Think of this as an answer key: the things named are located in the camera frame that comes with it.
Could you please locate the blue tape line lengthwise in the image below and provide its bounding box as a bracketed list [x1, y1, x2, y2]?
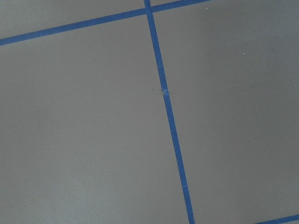
[143, 0, 195, 224]

